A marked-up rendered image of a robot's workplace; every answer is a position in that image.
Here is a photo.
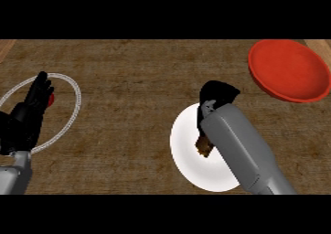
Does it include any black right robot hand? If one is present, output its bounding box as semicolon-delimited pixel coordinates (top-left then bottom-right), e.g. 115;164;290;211
196;80;242;137

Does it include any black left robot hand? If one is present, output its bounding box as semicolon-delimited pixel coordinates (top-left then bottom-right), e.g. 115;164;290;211
0;70;54;156

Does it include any red bowl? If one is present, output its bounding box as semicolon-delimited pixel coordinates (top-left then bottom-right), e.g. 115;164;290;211
246;39;331;104

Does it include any brown sweet potato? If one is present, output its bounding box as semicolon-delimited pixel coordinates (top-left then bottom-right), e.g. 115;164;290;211
194;134;215;159

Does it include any white plate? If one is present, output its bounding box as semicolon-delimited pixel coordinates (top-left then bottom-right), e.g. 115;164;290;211
168;102;243;193

